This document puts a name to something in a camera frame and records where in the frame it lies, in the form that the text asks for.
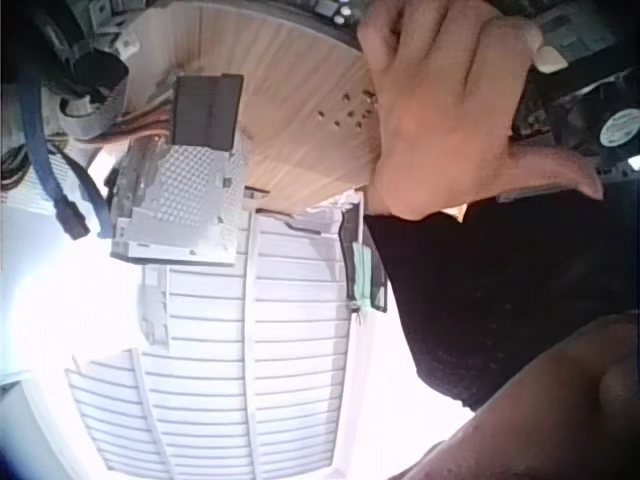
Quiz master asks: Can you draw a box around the perforated metal drive cage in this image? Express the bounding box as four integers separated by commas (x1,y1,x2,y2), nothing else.
105,142,252,267

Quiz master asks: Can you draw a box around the thin blue cable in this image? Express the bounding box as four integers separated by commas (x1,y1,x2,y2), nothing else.
48,144,113,240

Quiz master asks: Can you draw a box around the blue cable with black plug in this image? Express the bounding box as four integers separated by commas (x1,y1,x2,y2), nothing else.
18,62,92,242

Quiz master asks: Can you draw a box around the white slatted panel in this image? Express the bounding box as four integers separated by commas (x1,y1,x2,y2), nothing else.
63,212,354,480

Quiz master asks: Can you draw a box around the person's left hand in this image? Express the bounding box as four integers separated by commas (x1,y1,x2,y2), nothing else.
357,0,605,222

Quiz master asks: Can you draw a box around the small white cable plug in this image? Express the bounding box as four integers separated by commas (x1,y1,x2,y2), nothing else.
113,35,142,58

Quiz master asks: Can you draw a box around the group of small screws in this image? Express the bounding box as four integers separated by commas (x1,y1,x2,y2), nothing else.
316,88,382,132

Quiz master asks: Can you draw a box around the grey flat ribbon cable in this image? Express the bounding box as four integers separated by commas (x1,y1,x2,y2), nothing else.
48,47,132,142

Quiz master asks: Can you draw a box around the orange and yellow wire bundle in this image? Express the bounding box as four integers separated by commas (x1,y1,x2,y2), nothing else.
97,107,176,147

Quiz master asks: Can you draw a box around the black rectangular block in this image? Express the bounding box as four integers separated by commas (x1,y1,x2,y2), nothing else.
172,73,245,152

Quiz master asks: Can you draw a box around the black computer fan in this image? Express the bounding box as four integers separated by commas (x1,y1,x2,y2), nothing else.
549,69,640,170

